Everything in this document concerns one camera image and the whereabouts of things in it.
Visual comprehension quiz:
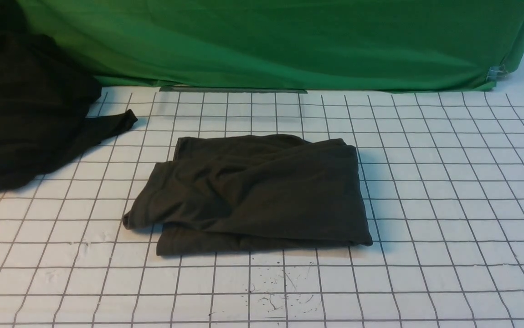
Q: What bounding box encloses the gray long-sleeve top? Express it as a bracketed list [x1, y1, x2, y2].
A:
[122, 134, 373, 256]

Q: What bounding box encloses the green backdrop cloth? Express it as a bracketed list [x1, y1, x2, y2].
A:
[19, 0, 524, 92]

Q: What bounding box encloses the metal binder clip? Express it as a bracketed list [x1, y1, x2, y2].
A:
[486, 65, 509, 81]

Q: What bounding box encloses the black garment pile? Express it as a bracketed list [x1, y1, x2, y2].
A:
[0, 0, 137, 192]

